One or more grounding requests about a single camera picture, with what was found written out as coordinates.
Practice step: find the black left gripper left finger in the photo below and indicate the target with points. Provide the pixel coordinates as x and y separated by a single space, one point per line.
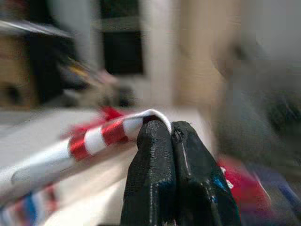
152 176

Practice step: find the white shirt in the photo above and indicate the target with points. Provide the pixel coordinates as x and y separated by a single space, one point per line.
94 139

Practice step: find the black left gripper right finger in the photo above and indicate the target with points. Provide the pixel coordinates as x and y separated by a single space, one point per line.
195 188

